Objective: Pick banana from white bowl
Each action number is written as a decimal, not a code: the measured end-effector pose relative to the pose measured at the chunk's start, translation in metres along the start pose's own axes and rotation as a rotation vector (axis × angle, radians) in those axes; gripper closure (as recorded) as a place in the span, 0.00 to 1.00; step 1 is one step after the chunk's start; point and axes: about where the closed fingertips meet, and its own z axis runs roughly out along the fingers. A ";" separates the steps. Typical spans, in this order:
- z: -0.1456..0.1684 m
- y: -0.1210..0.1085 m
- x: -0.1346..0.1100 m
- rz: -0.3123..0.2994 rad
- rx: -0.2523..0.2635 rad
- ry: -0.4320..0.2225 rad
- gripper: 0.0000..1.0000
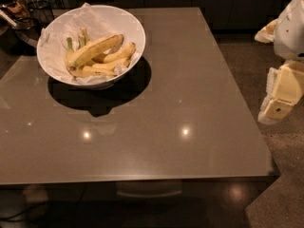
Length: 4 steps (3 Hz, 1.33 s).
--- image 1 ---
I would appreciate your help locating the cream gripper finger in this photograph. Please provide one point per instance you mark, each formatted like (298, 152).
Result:
(273, 111)

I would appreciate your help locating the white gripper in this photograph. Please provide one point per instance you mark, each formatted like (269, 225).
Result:
(291, 32)

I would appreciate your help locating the large top yellow banana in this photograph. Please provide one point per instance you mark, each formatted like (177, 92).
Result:
(93, 49)

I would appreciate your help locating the right yellow banana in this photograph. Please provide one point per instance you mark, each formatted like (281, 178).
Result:
(124, 52)

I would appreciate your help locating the middle yellow banana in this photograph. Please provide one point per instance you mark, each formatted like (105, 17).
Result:
(124, 61)

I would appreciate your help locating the bottom yellow banana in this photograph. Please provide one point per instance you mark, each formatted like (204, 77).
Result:
(87, 71)

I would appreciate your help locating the white bowl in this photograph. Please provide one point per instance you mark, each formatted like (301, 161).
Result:
(127, 23)

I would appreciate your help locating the white paper liner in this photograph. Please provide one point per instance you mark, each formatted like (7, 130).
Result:
(95, 19)

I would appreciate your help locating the dark clutter on side table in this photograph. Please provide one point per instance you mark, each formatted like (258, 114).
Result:
(26, 18)

